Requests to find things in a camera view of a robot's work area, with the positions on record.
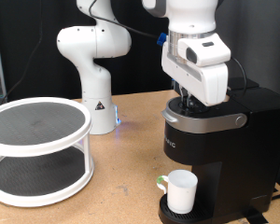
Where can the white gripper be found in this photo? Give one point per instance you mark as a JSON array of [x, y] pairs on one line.
[[211, 84]]

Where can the black Keurig coffee machine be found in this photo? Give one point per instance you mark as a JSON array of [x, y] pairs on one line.
[[239, 149]]

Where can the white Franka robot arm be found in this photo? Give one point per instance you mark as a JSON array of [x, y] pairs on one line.
[[96, 77]]

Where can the dark grey partition panel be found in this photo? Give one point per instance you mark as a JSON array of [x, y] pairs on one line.
[[261, 37]]

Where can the black curtain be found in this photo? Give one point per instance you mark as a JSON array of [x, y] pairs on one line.
[[37, 46]]

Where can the white two-tier turntable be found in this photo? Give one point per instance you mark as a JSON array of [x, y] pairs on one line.
[[37, 149]]

